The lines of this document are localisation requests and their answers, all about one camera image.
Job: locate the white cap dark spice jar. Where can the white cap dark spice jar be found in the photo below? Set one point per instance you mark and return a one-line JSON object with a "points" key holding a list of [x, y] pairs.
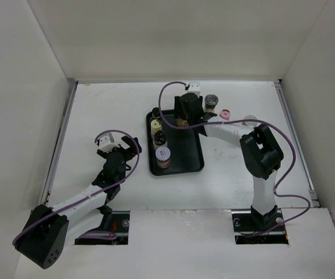
{"points": [[163, 157]]}

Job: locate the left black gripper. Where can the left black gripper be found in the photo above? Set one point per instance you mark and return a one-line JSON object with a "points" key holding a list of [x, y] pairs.
{"points": [[129, 153]]}

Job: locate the black top grinder bottle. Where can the black top grinder bottle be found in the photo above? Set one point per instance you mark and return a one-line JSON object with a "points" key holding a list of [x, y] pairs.
{"points": [[159, 140]]}

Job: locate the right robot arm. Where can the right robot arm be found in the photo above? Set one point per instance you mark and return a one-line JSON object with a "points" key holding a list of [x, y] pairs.
{"points": [[261, 152]]}

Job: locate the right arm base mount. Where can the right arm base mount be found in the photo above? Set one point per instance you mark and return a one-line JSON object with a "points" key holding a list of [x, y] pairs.
{"points": [[251, 228]]}

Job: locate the pink cap seasoning shaker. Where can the pink cap seasoning shaker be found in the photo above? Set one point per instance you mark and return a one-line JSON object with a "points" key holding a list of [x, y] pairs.
{"points": [[225, 114]]}

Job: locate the yellow cap seasoning shaker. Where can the yellow cap seasoning shaker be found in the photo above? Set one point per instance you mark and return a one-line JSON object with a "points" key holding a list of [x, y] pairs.
{"points": [[155, 126]]}

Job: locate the small dark cap bottle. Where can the small dark cap bottle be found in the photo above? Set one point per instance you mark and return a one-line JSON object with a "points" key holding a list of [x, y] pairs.
{"points": [[182, 123]]}

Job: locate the blue label silver cap jar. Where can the blue label silver cap jar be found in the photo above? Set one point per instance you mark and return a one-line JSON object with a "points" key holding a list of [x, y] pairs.
{"points": [[250, 121]]}

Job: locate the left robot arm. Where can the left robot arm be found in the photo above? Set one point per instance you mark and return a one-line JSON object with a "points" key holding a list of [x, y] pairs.
{"points": [[43, 237]]}

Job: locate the black rectangular tray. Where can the black rectangular tray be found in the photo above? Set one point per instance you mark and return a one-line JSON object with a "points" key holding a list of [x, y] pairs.
{"points": [[185, 147]]}

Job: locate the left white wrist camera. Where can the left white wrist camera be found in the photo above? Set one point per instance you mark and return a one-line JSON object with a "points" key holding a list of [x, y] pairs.
{"points": [[106, 142]]}

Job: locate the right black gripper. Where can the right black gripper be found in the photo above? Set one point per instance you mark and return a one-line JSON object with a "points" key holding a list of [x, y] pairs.
{"points": [[178, 106]]}

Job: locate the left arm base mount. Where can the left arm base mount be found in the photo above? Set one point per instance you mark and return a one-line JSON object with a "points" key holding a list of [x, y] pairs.
{"points": [[112, 230]]}

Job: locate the black cap pepper grinder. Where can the black cap pepper grinder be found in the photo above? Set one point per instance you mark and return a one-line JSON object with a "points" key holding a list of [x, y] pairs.
{"points": [[210, 103]]}

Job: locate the small brown spice bottle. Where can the small brown spice bottle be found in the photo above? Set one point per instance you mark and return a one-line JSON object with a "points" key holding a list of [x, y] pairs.
{"points": [[156, 113]]}

